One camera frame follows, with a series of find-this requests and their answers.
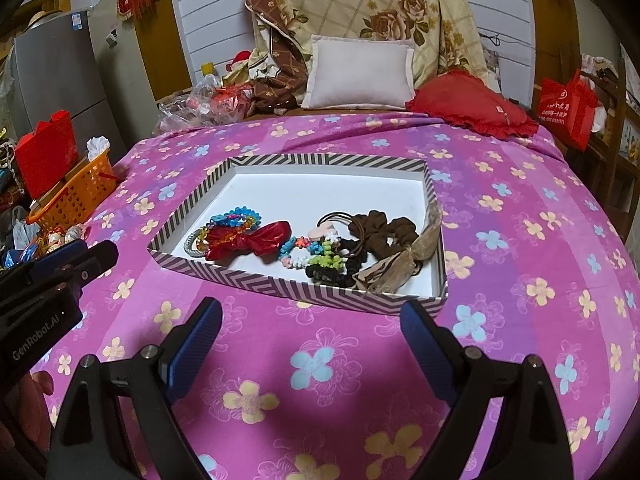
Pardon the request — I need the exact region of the orange bead bracelet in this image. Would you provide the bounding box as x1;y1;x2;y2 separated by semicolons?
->
192;219;252;252

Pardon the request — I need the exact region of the tan patterned scrunchie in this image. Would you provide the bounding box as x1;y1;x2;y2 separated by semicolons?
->
352;205;443;293

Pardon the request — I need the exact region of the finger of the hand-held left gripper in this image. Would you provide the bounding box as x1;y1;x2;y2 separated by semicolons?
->
30;239;89;275
62;241;120;292

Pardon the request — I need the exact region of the white pillow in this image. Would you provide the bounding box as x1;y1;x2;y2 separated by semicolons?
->
301;35;417;111

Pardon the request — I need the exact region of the brown scrunchie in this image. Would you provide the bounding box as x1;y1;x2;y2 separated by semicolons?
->
348;210;420;261

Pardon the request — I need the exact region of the red shopping bag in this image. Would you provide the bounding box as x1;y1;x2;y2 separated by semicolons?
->
537;69;599;152

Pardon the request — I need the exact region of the black elastic hair tie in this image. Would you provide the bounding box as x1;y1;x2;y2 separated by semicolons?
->
309;212;362;261

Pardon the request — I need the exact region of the grey hair tie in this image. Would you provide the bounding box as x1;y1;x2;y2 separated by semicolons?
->
185;232;211;261

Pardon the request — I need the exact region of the pink floral bedsheet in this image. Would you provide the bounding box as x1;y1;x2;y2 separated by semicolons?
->
30;112;640;480

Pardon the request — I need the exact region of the wooden furniture frame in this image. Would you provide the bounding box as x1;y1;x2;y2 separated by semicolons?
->
580;55;640;223

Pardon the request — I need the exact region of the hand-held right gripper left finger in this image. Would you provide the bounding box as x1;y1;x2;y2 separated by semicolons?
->
47;297;223;480

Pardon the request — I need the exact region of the person's left hand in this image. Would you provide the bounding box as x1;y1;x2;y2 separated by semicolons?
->
22;374;55;428

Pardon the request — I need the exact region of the clear plastic bag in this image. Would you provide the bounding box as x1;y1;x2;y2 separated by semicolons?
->
155;77;253;136

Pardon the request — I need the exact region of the red paper bag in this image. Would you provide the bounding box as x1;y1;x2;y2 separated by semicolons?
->
14;110;80;200

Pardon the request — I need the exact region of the red ruffled pillow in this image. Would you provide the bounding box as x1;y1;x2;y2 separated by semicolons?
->
405;71;541;140

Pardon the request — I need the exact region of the colourful flower bead bracelet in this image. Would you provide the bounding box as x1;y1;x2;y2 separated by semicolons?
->
278;235;348;272

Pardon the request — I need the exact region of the striped cardboard box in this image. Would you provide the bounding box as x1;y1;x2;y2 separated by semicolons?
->
146;154;448;316

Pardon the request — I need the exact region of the white tissue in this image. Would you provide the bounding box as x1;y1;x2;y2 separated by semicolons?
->
86;136;111;161

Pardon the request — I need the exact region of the red satin bow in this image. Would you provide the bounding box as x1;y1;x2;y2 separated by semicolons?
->
205;220;292;262

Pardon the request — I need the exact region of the black scrunchie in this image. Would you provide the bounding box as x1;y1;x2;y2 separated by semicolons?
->
306;240;368;288

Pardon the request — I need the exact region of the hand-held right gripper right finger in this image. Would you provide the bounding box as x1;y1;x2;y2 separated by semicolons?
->
400;300;573;480

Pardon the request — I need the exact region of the grey refrigerator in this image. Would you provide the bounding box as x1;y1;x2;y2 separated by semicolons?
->
12;7;126;161

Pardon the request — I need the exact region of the orange plastic basket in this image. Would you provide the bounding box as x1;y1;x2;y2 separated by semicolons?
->
27;152;118;231

